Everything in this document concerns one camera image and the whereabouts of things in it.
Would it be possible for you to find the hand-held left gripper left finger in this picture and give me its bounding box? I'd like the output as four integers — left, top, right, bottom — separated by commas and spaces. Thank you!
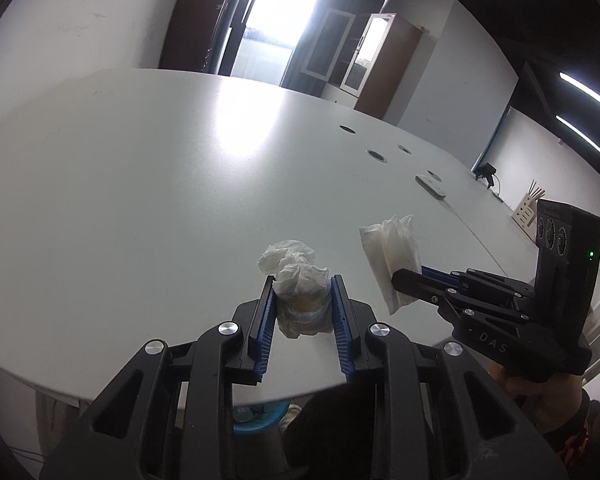
39, 275, 277, 480

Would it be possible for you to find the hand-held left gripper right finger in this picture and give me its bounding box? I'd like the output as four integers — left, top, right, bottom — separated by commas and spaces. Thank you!
330, 274, 570, 480

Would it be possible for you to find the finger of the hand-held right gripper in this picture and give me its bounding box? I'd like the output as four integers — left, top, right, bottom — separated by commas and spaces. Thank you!
390, 267, 531, 328
420, 265, 538, 306

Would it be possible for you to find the white paper napkin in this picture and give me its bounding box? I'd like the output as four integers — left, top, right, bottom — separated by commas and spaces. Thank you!
358, 214, 423, 317

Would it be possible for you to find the white tissue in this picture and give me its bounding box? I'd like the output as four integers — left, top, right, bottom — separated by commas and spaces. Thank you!
257, 239, 333, 340

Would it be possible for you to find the blue plastic basket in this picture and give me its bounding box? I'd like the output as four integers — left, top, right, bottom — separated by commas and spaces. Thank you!
232, 400, 287, 435

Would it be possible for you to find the person's right forearm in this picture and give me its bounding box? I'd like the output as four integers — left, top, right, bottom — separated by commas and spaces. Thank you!
545, 390, 600, 471

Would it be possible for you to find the person's right hand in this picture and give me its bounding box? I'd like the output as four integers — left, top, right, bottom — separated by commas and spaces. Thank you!
500, 366, 588, 443

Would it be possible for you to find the white remote control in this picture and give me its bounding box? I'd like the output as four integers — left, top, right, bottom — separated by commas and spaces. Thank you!
414, 172, 447, 200

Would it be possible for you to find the wooden rack with sticks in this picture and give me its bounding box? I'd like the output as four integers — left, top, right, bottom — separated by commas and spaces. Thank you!
510, 178, 546, 241

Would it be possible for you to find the person's right leg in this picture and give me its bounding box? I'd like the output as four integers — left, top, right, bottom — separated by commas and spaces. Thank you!
280, 385, 381, 480

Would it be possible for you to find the black webcam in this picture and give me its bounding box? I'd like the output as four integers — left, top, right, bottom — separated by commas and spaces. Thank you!
472, 162, 501, 191

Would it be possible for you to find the white table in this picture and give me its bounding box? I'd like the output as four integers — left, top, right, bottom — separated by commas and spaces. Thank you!
0, 67, 546, 461

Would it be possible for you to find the ceiling strip light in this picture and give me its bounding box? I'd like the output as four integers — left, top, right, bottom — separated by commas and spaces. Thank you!
559, 71, 600, 116
555, 114, 600, 157

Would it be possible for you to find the brown cabinet with glass doors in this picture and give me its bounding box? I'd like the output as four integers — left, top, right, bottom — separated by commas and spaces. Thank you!
282, 0, 421, 116

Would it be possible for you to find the bright dark-framed window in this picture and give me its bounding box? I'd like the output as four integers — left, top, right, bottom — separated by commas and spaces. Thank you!
160, 0, 341, 88

